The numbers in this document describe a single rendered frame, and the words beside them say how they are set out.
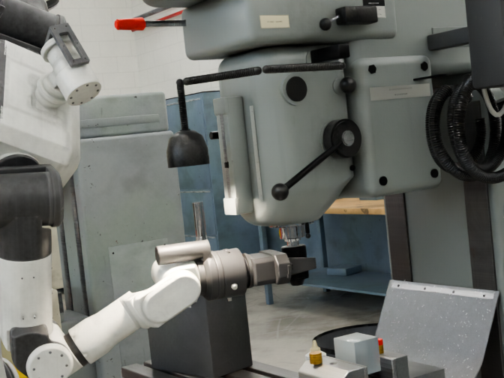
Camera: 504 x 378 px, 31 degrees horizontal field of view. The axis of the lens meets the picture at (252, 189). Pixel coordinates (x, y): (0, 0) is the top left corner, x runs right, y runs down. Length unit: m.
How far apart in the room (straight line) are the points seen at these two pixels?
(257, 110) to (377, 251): 6.49
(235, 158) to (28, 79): 0.40
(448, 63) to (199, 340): 0.79
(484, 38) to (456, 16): 0.29
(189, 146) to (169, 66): 9.38
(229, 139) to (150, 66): 9.75
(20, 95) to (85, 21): 9.82
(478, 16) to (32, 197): 0.80
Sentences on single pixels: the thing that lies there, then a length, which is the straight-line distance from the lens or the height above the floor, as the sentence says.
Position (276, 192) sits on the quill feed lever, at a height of 1.38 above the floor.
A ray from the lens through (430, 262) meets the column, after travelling 1.97.
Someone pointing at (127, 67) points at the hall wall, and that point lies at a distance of 11.58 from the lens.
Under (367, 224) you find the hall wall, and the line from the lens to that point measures 8.09.
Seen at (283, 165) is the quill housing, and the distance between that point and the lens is 1.58.
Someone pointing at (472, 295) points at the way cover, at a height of 1.11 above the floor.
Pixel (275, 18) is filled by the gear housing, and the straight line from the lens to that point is 1.56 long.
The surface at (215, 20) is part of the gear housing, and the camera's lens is 1.62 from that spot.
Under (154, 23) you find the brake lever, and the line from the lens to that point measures 1.68.
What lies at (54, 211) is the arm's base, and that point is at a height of 1.39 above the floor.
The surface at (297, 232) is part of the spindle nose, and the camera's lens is 1.67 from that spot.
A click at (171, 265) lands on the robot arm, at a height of 1.26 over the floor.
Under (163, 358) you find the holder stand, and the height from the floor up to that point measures 1.00.
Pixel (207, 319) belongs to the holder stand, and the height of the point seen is 1.10.
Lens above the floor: 1.47
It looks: 3 degrees down
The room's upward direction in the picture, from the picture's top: 6 degrees counter-clockwise
